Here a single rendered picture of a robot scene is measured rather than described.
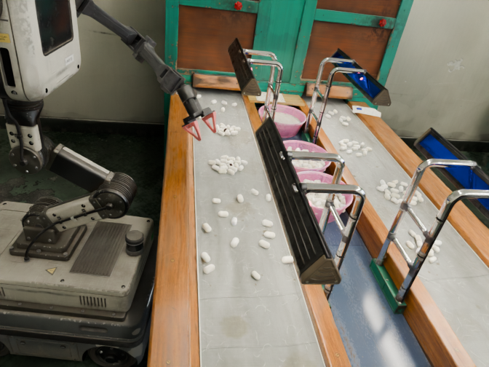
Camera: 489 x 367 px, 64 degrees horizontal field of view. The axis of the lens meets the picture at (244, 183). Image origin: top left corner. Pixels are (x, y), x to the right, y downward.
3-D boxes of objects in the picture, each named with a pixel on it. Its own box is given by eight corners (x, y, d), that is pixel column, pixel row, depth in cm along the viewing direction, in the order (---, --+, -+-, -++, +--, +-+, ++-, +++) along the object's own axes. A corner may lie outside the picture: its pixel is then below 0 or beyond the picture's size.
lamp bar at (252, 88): (241, 95, 153) (243, 77, 149) (227, 51, 204) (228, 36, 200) (260, 96, 155) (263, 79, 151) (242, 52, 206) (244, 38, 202)
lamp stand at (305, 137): (310, 154, 198) (332, 68, 173) (300, 136, 214) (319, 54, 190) (345, 156, 201) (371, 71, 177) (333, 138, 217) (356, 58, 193)
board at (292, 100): (249, 102, 222) (249, 100, 222) (246, 92, 235) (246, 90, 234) (304, 106, 228) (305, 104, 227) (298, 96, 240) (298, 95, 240)
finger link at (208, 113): (201, 139, 152) (191, 117, 150) (212, 133, 158) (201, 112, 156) (213, 133, 148) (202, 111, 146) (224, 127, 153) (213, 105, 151)
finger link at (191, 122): (191, 145, 147) (179, 122, 145) (201, 139, 152) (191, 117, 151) (202, 140, 143) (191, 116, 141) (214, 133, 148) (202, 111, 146)
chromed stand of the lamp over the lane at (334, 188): (265, 317, 111) (296, 189, 87) (255, 266, 128) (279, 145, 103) (328, 315, 114) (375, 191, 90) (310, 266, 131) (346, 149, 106)
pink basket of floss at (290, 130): (284, 145, 203) (288, 129, 198) (246, 127, 216) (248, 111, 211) (311, 132, 221) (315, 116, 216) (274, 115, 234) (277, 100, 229)
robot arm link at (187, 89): (173, 88, 144) (187, 81, 143) (177, 89, 150) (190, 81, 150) (182, 105, 145) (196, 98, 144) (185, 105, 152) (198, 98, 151)
